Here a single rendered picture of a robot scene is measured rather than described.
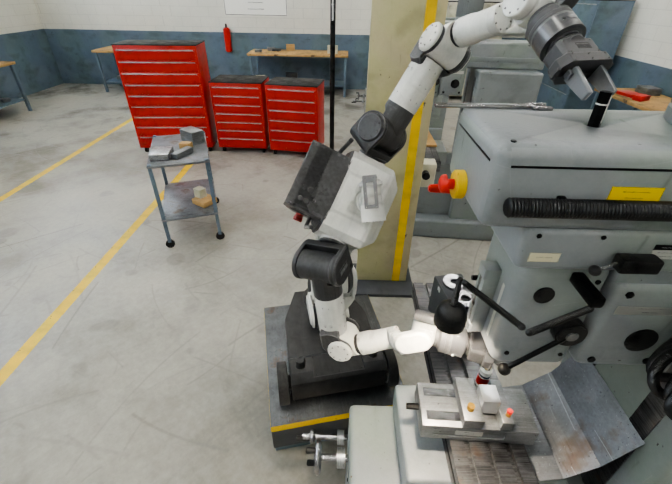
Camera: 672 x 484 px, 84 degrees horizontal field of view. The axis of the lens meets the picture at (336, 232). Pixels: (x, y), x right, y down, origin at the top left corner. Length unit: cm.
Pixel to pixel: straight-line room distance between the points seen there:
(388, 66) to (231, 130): 369
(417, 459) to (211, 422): 141
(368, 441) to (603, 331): 89
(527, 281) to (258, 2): 940
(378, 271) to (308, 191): 215
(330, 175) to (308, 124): 437
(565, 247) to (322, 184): 61
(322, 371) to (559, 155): 145
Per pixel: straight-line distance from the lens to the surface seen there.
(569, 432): 155
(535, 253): 82
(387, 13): 245
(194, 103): 585
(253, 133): 574
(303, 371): 185
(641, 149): 80
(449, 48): 113
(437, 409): 135
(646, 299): 103
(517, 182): 71
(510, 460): 143
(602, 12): 813
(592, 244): 86
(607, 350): 111
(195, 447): 246
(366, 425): 159
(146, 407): 269
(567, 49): 89
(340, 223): 107
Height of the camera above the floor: 210
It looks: 33 degrees down
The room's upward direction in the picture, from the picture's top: 1 degrees clockwise
